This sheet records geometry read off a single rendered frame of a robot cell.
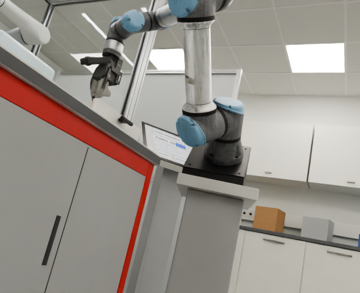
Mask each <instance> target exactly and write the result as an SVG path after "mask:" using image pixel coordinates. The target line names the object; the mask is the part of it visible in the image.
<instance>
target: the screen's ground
mask: <svg viewBox="0 0 360 293"><path fill-rule="evenodd" d="M145 127H148V128H150V129H152V128H154V127H151V126H148V125H146V124H145ZM154 129H157V128H154ZM157 130H159V129H157ZM159 131H162V130H159ZM145 132H146V138H147V145H150V146H153V147H154V140H157V141H160V142H163V143H165V144H168V145H171V144H170V139H168V138H165V137H163V136H160V135H157V134H154V133H149V132H147V131H146V129H145ZM163 132H164V133H167V132H165V131H163ZM168 134H170V133H168ZM170 135H173V134H170ZM173 136H175V135H173ZM175 137H178V136H175ZM178 138H180V137H178ZM171 141H173V140H171ZM174 142H176V141H174ZM176 143H179V142H176ZM179 144H181V143H179ZM182 145H184V144H182ZM172 146H173V145H172ZM185 146H187V145H185ZM173 147H176V146H173ZM187 147H190V146H187ZM176 148H179V147H176ZM190 148H192V147H190ZM154 149H155V153H157V154H158V150H160V149H156V148H155V147H154ZM179 149H181V148H179ZM182 150H185V149H182ZM160 151H162V150H160ZM185 151H186V150H185ZM163 152H165V151H163ZM187 152H190V151H187ZM167 153H168V152H167ZM170 154H171V153H170ZM174 156H176V155H174V154H172V158H173V160H172V161H174V162H177V161H175V159H174ZM160 157H162V158H165V159H169V158H166V157H163V156H160ZM178 157H179V156H178ZM180 158H181V157H180ZM184 159H185V158H184ZM169 160H171V159H169ZM186 160H187V159H186ZM177 163H180V162H177ZM180 164H182V165H183V164H184V163H180Z"/></svg>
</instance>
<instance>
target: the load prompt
mask: <svg viewBox="0 0 360 293"><path fill-rule="evenodd" d="M152 132H153V133H154V134H157V135H160V136H163V137H165V138H168V139H170V140H173V141H176V142H179V143H181V144H184V145H186V144H185V143H184V142H183V141H182V140H181V138H178V137H175V136H173V135H170V134H168V133H164V132H163V131H159V130H157V129H154V128H152Z"/></svg>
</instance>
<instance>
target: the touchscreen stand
mask: <svg viewBox="0 0 360 293"><path fill-rule="evenodd" d="M178 174H179V172H177V171H174V170H170V169H167V168H165V167H162V166H157V167H156V172H155V176H154V181H153V184H152V188H151V193H150V196H149V200H148V205H147V209H146V213H145V217H144V221H143V224H142V229H141V234H140V238H139V241H138V245H137V250H136V254H135V257H134V262H133V267H132V270H131V274H130V278H129V283H128V286H127V291H126V293H161V289H162V284H163V279H164V276H165V271H166V266H167V262H168V258H169V253H170V248H171V244H172V239H173V234H174V230H175V226H176V222H177V217H178V213H179V208H180V203H181V198H182V196H181V195H180V192H179V189H178V186H177V184H176V182H177V177H178Z"/></svg>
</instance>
